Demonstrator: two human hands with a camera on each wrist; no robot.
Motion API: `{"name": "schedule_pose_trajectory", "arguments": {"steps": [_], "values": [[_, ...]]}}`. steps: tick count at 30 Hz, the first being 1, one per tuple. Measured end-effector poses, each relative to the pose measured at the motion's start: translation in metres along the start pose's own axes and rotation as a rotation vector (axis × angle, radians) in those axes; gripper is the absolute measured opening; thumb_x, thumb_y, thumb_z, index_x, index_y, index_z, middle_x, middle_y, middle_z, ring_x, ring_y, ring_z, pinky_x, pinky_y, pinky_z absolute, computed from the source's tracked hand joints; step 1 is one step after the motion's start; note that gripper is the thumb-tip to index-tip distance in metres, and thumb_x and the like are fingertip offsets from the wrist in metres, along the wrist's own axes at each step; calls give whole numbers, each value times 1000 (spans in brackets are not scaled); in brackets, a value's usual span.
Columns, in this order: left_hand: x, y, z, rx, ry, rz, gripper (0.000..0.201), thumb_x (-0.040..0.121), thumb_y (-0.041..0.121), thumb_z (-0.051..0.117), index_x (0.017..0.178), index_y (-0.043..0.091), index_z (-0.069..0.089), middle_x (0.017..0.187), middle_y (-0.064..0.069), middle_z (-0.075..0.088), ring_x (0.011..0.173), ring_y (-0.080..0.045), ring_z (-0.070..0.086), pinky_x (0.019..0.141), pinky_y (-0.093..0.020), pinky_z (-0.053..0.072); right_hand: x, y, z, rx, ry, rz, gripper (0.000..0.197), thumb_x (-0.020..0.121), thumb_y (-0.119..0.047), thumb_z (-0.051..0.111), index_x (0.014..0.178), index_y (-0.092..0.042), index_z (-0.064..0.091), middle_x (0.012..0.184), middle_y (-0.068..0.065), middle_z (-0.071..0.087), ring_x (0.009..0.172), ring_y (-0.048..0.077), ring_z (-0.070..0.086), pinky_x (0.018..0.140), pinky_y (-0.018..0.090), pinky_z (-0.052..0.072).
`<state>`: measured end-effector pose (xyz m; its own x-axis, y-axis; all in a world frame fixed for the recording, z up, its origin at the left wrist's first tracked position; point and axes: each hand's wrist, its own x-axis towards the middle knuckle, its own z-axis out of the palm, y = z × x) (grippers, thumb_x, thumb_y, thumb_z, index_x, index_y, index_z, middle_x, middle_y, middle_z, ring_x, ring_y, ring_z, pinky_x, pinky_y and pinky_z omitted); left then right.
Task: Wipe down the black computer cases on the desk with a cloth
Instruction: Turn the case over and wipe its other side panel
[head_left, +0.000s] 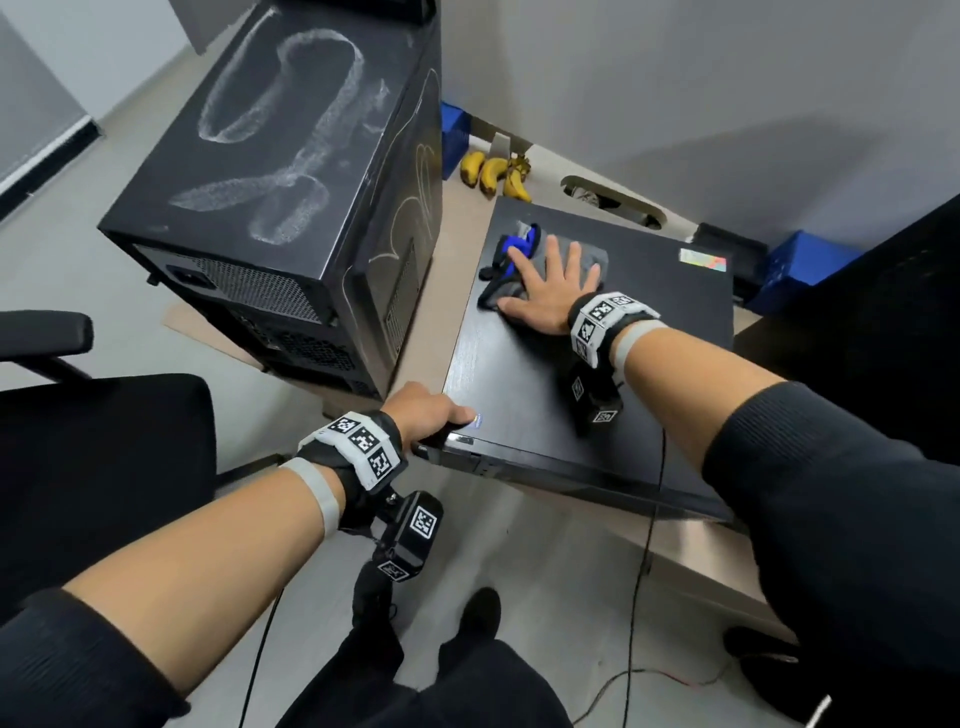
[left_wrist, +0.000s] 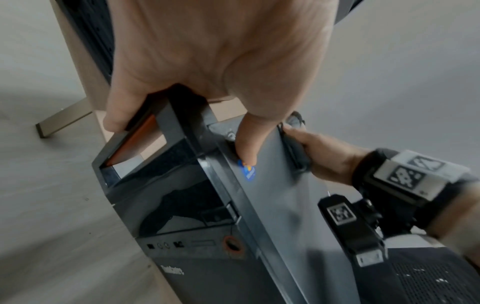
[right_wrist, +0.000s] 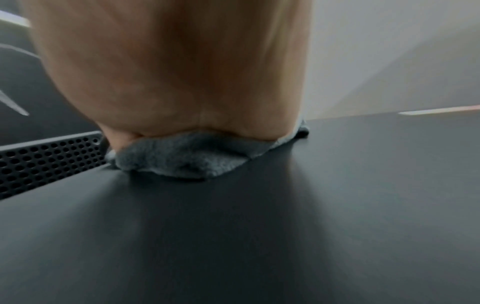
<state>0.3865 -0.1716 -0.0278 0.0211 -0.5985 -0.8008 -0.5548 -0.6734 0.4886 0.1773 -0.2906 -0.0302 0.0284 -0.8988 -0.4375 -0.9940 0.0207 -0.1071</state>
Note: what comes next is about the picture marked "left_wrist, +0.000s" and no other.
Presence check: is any person's left hand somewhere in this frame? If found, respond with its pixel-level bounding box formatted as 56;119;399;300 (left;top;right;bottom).
102;0;341;166

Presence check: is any person's right hand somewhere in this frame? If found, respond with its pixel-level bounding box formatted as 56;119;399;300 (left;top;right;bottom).
281;123;371;185

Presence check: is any slim black vented computer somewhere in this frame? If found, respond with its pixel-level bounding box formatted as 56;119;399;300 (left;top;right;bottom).
386;234;480;304

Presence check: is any right wrist marker band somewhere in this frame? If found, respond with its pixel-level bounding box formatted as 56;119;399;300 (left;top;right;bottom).
351;148;480;238

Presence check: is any grey cleaning cloth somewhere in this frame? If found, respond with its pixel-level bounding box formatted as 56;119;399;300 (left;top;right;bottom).
276;111;312;174

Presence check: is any person's right forearm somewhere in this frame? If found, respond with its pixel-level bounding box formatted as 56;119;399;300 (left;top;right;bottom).
427;182;480;268

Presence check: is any black Lenovo tower case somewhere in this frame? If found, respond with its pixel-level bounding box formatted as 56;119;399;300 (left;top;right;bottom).
91;84;361;304

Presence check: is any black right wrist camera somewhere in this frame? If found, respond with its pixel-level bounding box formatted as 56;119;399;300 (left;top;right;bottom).
317;194;388;268

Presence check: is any metal desk leg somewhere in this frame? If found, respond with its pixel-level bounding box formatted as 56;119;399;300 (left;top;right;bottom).
35;96;95;139

